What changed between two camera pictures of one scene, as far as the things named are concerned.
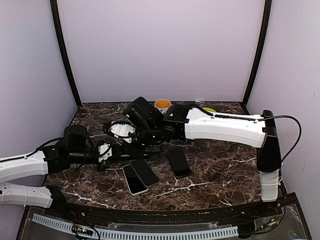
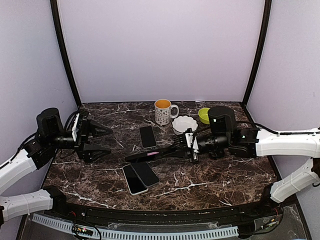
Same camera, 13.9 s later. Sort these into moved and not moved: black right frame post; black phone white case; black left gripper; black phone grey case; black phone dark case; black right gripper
Moved: black right gripper; black phone dark case; black left gripper
Not moved: black right frame post; black phone white case; black phone grey case
